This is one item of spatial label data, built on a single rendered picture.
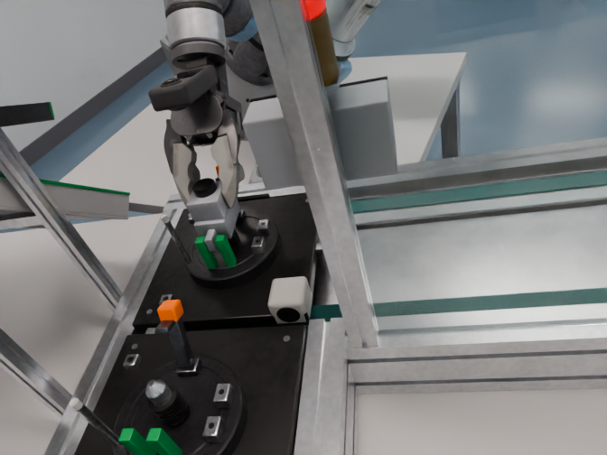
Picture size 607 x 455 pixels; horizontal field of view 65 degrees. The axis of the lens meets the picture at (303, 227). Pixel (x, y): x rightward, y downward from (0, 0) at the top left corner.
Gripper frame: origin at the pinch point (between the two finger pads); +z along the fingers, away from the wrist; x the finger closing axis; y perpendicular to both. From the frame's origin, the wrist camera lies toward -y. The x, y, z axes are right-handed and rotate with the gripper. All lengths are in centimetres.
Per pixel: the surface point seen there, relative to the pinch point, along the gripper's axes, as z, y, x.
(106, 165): -16, 52, 51
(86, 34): -159, 272, 209
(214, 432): 23.0, -16.5, -5.5
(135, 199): -5, 39, 35
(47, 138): -77, 245, 232
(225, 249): 6.5, 0.0, -1.7
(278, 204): 0.9, 14.8, -5.2
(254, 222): 3.4, 8.8, -2.9
